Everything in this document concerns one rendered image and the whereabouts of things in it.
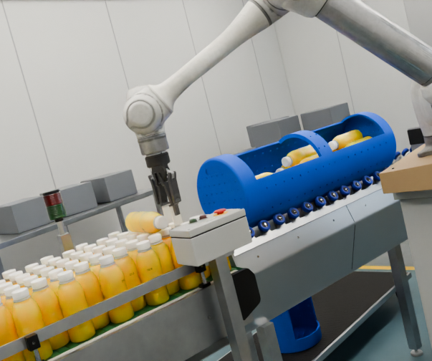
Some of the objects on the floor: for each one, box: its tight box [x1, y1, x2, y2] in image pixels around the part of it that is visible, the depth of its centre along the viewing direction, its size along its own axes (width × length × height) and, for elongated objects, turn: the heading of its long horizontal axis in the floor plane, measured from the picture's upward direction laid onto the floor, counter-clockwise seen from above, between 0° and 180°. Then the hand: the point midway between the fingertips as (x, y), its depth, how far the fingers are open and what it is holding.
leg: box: [388, 244, 423, 357], centre depth 258 cm, size 6×6×63 cm
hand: (172, 215), depth 167 cm, fingers closed on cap, 4 cm apart
